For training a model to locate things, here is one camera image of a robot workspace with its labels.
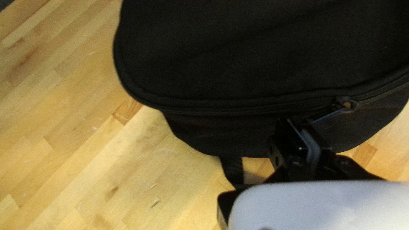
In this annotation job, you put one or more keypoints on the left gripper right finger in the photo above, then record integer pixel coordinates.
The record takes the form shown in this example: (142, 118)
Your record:
(332, 163)

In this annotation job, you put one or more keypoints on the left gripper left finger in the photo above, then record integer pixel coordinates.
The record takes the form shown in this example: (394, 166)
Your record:
(287, 143)

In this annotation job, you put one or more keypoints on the black backpack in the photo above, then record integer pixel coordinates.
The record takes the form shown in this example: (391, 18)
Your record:
(242, 57)

